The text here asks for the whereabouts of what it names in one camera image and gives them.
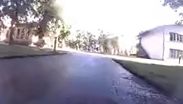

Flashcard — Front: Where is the row of trees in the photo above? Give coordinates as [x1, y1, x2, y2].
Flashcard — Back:
[57, 23, 140, 59]

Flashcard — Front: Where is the short post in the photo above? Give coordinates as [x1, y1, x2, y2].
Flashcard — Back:
[52, 35, 59, 53]
[177, 54, 183, 65]

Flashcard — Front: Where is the beige brick building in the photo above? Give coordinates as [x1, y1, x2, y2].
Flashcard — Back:
[0, 18, 60, 50]

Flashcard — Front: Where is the dark asphalt road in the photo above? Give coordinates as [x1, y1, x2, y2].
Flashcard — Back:
[0, 42, 183, 104]

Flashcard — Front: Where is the white two-storey building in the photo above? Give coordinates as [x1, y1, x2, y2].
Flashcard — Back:
[134, 20, 183, 64]

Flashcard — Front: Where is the grass verge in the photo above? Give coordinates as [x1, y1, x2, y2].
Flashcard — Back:
[108, 56, 183, 104]
[0, 42, 67, 71]

